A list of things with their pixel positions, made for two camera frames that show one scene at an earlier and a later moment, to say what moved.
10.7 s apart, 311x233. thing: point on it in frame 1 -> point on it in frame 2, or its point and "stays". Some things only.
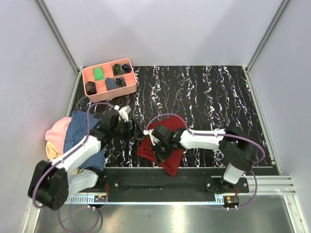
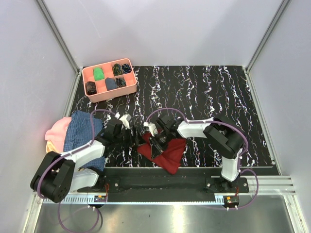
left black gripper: x=136 y=132 -> x=138 y=140
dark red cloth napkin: x=170 y=166 stays
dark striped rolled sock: x=120 y=82 stays
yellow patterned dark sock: x=117 y=69 stays
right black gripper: x=161 y=157 -> x=157 y=148
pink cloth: x=56 y=133 stays
